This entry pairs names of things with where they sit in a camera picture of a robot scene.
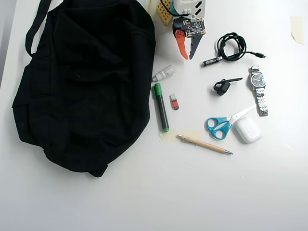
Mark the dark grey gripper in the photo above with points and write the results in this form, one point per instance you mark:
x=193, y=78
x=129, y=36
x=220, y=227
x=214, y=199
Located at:
x=180, y=38

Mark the small black clip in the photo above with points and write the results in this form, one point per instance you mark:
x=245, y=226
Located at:
x=222, y=87

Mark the white and teal robot arm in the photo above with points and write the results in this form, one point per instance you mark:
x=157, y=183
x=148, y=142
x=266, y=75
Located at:
x=185, y=4

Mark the black fabric bag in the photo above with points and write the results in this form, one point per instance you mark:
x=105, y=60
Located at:
x=84, y=96

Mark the black AA battery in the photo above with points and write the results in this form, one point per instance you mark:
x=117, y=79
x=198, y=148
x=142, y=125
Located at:
x=211, y=62

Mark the white grey adapter plug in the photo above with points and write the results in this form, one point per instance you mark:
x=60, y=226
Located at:
x=166, y=72

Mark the yellow perforated plastic block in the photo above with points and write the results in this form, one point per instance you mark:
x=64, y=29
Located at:
x=163, y=14

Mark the red USB stick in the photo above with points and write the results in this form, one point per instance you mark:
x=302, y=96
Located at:
x=175, y=104

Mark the green and black marker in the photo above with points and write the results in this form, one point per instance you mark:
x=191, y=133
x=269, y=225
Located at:
x=160, y=106

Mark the silver metal wristwatch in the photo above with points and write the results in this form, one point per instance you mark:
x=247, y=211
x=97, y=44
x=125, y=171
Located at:
x=257, y=80

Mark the long masking tape strip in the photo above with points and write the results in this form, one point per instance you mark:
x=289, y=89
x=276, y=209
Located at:
x=168, y=137

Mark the wooden ballpoint pen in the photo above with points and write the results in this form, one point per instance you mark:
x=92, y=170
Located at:
x=204, y=144

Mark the white earbuds case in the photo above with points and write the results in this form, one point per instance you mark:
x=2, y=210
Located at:
x=247, y=131

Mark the short masking tape piece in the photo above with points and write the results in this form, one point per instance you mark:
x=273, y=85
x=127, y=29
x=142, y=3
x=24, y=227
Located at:
x=297, y=29

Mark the bare camera circuit board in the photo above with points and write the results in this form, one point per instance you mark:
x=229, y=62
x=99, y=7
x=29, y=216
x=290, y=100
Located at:
x=194, y=27

